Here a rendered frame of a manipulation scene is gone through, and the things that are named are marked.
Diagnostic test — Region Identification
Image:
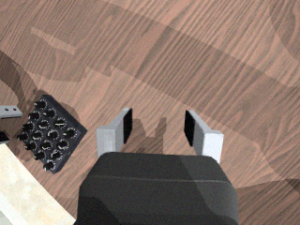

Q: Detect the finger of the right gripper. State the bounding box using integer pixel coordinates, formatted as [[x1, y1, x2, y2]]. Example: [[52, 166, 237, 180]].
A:
[[0, 105, 23, 119], [0, 131, 10, 143]]

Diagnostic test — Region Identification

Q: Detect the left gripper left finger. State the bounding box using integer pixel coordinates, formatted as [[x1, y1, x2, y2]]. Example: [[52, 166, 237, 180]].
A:
[[97, 108, 132, 158]]

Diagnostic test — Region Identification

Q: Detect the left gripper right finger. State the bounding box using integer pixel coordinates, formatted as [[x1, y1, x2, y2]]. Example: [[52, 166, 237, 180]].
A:
[[184, 110, 224, 162]]

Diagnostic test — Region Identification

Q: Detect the black knob box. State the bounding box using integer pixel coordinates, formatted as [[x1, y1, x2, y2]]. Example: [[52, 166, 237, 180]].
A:
[[18, 95, 87, 175]]

